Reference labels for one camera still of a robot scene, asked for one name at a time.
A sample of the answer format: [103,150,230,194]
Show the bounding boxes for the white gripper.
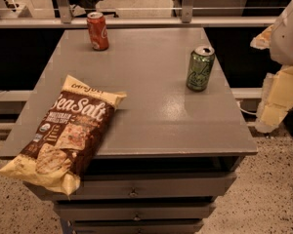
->
[250,0,293,134]

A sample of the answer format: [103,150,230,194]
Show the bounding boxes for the red coke can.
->
[87,12,109,51]

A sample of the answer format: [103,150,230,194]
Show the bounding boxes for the green soda can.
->
[186,45,215,92]

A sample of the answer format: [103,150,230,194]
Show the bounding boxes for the grey drawer cabinet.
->
[0,28,257,234]

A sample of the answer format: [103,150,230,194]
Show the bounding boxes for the sea salt chips bag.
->
[0,75,126,196]

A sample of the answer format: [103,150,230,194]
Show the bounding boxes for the grey metal railing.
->
[0,0,286,28]

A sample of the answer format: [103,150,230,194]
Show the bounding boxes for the white cable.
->
[236,100,258,117]

